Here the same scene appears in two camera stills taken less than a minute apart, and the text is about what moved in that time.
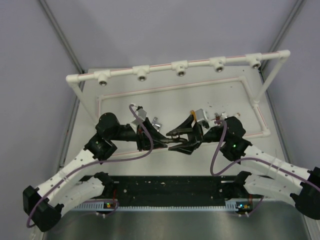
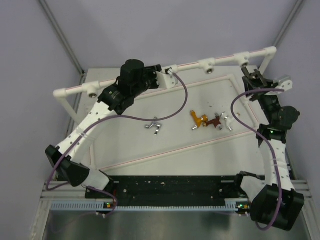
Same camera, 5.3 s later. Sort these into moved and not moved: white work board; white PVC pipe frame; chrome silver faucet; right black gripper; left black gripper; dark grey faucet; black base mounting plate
Moved: dark grey faucet; right black gripper; white PVC pipe frame; left black gripper
Not moved: white work board; black base mounting plate; chrome silver faucet
